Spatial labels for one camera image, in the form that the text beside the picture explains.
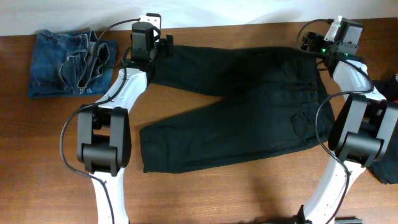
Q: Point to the folded blue denim jeans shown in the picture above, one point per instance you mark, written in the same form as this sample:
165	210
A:
71	64

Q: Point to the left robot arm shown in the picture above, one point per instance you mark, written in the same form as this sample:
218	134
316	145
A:
104	137

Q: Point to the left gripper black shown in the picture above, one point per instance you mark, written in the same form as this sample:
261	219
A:
166	45

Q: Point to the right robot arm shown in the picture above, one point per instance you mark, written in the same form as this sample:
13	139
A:
363	129

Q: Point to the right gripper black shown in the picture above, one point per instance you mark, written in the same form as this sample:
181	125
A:
310	41

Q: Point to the black shorts garment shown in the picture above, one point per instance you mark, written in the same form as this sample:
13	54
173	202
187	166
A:
272	102

